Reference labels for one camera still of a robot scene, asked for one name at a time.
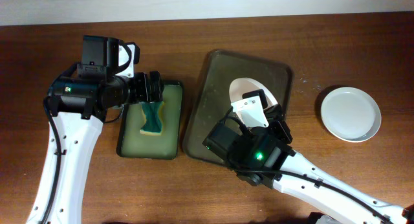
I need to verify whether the green yellow sponge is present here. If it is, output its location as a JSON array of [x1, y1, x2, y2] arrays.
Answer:
[[140, 101, 164, 136]]

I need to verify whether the pink-rimmed plate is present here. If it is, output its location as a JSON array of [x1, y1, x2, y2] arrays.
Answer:
[[229, 78, 279, 110]]

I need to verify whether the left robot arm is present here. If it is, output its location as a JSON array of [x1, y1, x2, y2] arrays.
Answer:
[[27, 36, 164, 223]]

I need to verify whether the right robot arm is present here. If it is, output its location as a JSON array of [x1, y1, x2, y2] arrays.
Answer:
[[203, 105, 413, 223]]

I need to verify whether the dark brown serving tray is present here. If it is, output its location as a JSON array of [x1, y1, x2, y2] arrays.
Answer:
[[182, 50, 294, 166]]

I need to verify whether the green soapy water tray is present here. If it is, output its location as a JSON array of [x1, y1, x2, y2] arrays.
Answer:
[[116, 80, 184, 160]]

